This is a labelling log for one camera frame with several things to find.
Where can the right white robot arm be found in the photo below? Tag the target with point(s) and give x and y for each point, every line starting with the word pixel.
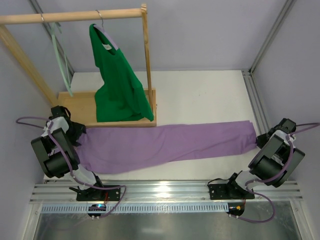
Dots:
pixel 288 126

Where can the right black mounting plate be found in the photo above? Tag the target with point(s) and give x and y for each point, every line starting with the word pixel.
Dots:
pixel 226 191

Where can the purple trousers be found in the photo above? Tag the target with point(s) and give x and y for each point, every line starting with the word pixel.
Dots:
pixel 117 150

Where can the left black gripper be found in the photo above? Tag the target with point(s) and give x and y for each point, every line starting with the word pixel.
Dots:
pixel 78 130

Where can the green t-shirt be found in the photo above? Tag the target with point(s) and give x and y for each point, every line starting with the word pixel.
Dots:
pixel 122 96

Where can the mint green clothes hanger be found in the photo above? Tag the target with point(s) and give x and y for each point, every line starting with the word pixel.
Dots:
pixel 55 31

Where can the aluminium frame post right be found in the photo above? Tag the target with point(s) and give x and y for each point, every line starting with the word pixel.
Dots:
pixel 271 35

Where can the black mounting plate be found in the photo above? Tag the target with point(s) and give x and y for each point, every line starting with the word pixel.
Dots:
pixel 226 191
pixel 110 193

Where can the slotted cable duct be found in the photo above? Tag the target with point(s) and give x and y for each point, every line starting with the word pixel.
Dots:
pixel 135 208

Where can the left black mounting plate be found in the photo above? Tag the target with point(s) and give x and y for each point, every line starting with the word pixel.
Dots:
pixel 110 193

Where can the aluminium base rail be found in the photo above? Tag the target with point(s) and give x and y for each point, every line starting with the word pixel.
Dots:
pixel 156 191

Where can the wooden clothes rack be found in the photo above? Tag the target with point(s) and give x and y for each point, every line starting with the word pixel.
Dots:
pixel 82 104

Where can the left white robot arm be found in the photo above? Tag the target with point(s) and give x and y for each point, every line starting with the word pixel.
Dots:
pixel 56 153

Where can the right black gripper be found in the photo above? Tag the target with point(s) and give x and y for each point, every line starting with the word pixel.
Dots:
pixel 263 139

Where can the purple clothes hanger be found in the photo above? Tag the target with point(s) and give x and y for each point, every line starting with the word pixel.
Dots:
pixel 103 31

